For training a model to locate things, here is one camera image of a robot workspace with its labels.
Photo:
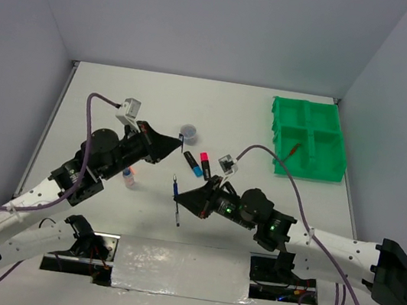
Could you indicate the small clear glue bottle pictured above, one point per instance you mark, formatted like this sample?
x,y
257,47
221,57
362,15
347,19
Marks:
x,y
128,177

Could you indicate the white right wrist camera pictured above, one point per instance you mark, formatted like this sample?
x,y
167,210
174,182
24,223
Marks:
x,y
228,166

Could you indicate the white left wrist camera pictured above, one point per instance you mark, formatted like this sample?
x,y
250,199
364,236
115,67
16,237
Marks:
x,y
127,112

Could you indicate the green compartment organizer tray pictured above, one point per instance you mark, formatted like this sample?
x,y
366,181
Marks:
x,y
322,155

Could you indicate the silver tape sheet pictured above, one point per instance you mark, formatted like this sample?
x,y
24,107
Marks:
x,y
181,270

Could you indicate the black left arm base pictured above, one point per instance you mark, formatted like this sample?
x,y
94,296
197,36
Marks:
x,y
96,265

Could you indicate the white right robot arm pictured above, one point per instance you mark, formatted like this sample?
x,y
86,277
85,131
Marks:
x,y
307,253

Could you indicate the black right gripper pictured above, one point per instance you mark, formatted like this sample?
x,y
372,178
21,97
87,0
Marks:
x,y
201,200

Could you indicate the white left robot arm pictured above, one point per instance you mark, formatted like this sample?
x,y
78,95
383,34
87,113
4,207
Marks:
x,y
101,157

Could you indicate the left aluminium table rail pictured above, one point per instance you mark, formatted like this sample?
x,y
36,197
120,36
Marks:
x,y
41,101

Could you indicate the clear jar of pins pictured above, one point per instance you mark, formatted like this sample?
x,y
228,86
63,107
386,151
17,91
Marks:
x,y
189,134

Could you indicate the pink cap black highlighter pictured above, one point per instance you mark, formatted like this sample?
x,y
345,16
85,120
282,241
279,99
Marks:
x,y
205,164

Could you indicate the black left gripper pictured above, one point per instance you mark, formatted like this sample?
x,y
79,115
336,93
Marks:
x,y
156,146

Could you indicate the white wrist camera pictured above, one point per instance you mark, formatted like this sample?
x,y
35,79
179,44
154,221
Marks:
x,y
228,166
127,112

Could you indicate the blue cap black highlighter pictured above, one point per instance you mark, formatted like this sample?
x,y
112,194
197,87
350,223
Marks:
x,y
193,164

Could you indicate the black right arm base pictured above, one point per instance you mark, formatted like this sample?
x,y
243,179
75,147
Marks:
x,y
268,284

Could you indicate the red ballpoint pen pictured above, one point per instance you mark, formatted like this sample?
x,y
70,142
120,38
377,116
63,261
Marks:
x,y
291,153

